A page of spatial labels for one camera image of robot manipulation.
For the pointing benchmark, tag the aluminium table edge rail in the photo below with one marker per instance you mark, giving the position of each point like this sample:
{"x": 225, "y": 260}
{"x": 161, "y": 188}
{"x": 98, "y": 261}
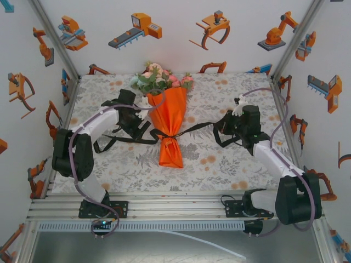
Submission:
{"x": 175, "y": 208}

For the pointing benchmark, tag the thin white tube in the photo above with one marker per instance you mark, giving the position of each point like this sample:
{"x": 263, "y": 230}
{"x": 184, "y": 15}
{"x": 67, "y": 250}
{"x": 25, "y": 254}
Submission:
{"x": 208, "y": 242}

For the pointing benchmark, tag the aluminium left frame post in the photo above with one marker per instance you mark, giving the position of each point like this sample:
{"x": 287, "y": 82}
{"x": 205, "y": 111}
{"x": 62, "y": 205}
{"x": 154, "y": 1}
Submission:
{"x": 55, "y": 38}

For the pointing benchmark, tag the aluminium right frame post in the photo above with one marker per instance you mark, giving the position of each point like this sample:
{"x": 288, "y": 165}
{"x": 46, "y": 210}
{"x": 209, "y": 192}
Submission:
{"x": 296, "y": 38}

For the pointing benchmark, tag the orange wrapping paper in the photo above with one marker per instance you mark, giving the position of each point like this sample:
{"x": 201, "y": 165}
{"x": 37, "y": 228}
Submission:
{"x": 170, "y": 115}

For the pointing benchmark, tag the aluminium frame post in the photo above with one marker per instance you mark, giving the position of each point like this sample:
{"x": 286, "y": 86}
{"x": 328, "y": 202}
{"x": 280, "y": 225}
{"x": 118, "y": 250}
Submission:
{"x": 296, "y": 38}
{"x": 55, "y": 38}

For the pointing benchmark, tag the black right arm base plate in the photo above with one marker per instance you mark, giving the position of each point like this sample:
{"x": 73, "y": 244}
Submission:
{"x": 233, "y": 209}

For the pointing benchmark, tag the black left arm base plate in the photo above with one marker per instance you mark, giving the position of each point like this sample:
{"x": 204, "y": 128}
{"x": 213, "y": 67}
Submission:
{"x": 120, "y": 209}

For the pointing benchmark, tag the black ribbon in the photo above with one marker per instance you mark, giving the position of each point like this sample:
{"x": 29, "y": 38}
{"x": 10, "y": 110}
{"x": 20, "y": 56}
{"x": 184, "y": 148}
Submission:
{"x": 197, "y": 127}

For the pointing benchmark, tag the artificial pink flower bunch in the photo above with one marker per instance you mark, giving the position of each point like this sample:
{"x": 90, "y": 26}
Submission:
{"x": 156, "y": 79}

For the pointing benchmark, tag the floral patterned tablecloth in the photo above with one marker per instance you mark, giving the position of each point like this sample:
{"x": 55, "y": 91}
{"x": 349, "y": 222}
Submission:
{"x": 205, "y": 96}

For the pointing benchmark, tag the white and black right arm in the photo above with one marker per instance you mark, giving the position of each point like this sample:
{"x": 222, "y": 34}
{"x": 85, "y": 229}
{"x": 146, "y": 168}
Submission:
{"x": 274, "y": 161}

